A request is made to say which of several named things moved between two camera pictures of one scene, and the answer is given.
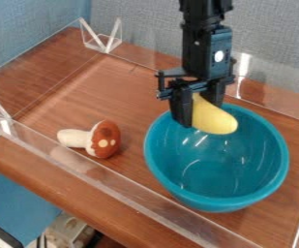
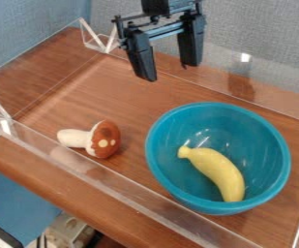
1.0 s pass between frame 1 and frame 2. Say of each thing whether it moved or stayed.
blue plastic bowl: stayed
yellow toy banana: moved
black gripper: moved
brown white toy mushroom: stayed
